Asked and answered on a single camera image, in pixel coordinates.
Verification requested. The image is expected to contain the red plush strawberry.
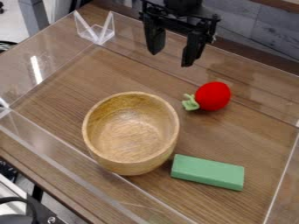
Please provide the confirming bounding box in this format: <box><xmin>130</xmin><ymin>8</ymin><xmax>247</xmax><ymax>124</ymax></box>
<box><xmin>182</xmin><ymin>81</ymin><xmax>231</xmax><ymax>111</ymax></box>

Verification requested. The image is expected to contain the brown wooden bowl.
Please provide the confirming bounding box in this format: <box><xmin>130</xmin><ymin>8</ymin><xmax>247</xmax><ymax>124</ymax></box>
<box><xmin>82</xmin><ymin>91</ymin><xmax>180</xmax><ymax>176</ymax></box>

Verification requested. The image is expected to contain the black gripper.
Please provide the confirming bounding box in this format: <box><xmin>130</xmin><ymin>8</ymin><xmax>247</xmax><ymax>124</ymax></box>
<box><xmin>140</xmin><ymin>0</ymin><xmax>220</xmax><ymax>67</ymax></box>

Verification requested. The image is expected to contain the green foam block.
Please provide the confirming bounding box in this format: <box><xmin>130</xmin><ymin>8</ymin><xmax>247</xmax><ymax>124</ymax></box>
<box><xmin>171</xmin><ymin>154</ymin><xmax>246</xmax><ymax>191</ymax></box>

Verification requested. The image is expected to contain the clear acrylic tray enclosure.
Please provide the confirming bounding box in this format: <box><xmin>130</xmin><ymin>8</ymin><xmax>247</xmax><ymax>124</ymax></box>
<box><xmin>0</xmin><ymin>16</ymin><xmax>299</xmax><ymax>224</ymax></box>

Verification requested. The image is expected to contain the clear acrylic corner bracket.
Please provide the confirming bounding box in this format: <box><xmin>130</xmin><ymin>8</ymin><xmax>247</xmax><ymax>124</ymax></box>
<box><xmin>74</xmin><ymin>10</ymin><xmax>116</xmax><ymax>46</ymax></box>

